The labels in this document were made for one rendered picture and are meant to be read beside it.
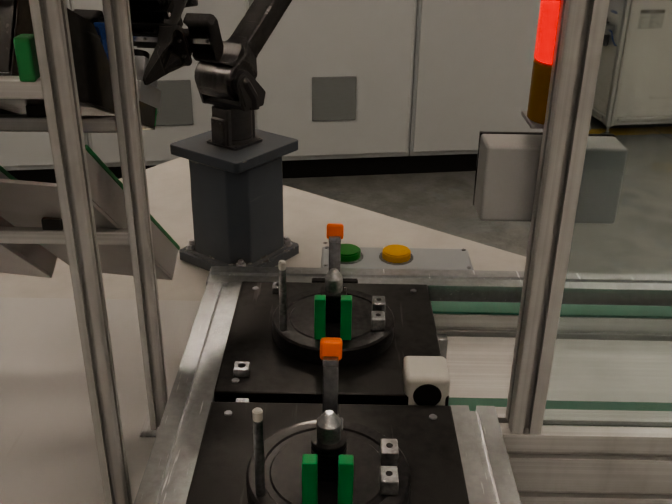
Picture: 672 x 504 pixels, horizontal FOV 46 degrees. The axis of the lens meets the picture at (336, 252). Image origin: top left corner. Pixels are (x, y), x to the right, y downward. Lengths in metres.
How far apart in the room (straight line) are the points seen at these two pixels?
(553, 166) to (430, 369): 0.26
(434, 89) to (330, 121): 0.54
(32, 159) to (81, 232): 3.47
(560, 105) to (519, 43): 3.49
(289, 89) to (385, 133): 0.54
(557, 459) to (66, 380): 0.61
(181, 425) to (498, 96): 3.51
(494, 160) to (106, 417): 0.41
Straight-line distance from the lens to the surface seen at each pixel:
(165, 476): 0.76
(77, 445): 0.97
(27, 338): 1.18
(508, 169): 0.70
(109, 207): 0.83
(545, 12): 0.68
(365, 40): 3.93
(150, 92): 1.00
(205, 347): 0.93
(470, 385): 0.94
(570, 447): 0.83
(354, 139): 4.05
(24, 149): 4.11
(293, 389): 0.82
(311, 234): 1.42
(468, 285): 1.05
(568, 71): 0.65
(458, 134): 4.17
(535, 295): 0.72
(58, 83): 0.61
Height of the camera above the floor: 1.45
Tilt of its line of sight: 26 degrees down
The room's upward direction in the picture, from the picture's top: 1 degrees clockwise
